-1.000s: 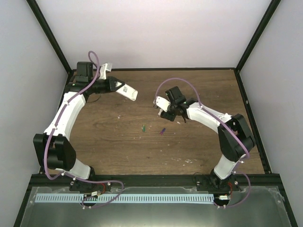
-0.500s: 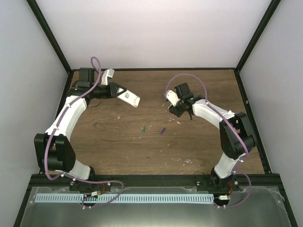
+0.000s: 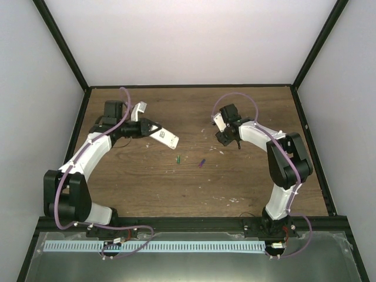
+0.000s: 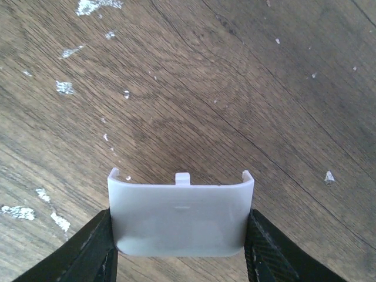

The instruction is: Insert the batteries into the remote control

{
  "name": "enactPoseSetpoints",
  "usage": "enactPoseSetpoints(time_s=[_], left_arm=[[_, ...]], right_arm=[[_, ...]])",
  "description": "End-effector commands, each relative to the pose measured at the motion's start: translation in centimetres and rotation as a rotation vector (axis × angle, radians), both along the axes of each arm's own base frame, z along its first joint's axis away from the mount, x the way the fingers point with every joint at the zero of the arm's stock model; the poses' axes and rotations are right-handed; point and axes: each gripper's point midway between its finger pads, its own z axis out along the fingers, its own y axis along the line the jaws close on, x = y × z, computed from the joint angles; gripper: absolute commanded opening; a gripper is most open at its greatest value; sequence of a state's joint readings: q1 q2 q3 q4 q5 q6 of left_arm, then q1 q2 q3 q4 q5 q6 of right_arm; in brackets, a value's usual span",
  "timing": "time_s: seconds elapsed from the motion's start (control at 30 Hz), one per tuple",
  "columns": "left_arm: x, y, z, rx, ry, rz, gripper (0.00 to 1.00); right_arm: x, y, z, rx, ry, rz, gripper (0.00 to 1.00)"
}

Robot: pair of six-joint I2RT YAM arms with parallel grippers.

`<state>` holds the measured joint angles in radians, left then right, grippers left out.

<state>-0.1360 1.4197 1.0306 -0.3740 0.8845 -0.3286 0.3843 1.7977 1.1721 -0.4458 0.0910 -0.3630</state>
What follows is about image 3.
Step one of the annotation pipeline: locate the grey metal front plate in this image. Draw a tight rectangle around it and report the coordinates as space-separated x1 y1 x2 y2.
25 231 367 281

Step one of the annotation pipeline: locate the white remote control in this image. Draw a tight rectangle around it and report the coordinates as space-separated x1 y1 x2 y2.
150 127 179 150

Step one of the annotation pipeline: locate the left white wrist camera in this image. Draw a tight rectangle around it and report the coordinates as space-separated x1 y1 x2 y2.
130 101 147 122

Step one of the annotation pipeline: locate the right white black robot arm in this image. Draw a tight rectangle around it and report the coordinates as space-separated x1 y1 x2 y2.
212 104 313 237

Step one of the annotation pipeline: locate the light blue slotted cable duct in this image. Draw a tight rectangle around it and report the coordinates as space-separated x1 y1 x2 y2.
43 240 266 254

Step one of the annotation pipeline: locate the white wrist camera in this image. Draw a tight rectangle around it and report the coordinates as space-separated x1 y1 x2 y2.
130 101 147 122
213 113 227 132

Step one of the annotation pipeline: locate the black front mounting rail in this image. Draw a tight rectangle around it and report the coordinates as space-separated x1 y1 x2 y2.
35 216 351 238

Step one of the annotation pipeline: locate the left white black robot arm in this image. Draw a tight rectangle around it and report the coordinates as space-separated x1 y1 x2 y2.
43 100 162 237

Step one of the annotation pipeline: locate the purple battery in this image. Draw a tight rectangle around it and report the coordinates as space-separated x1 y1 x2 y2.
199 159 206 167

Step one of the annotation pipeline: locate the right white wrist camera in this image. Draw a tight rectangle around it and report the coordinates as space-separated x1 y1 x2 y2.
213 113 227 132

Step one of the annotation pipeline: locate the black aluminium frame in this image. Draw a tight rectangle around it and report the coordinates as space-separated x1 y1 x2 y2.
16 0 371 282

